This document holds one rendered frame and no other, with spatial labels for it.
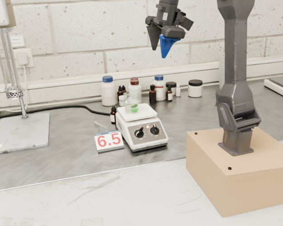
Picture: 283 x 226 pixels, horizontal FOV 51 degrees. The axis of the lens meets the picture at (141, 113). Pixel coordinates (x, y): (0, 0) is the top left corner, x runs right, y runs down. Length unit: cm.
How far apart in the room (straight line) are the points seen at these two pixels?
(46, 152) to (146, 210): 44
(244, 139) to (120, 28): 91
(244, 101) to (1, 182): 69
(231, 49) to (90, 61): 88
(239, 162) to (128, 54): 92
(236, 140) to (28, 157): 65
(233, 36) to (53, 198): 59
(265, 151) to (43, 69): 104
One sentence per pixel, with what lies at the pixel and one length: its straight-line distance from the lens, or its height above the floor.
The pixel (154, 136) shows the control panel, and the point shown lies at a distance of 98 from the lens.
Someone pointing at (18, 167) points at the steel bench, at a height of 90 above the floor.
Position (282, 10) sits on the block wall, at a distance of 183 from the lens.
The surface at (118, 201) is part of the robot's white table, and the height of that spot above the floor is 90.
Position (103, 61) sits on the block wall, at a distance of 147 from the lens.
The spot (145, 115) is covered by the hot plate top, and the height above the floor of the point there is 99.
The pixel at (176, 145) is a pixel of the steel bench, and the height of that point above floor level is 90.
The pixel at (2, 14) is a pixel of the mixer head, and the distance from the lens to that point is 106.
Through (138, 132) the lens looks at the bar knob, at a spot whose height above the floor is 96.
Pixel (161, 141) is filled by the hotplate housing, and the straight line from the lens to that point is 99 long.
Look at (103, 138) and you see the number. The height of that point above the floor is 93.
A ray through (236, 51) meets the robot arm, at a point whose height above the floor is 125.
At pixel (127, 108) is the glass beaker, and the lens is 103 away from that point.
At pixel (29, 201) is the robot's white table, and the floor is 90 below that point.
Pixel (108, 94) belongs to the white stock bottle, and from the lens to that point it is 134.
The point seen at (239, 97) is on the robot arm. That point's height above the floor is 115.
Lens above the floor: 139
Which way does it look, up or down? 23 degrees down
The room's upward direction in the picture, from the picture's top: 2 degrees counter-clockwise
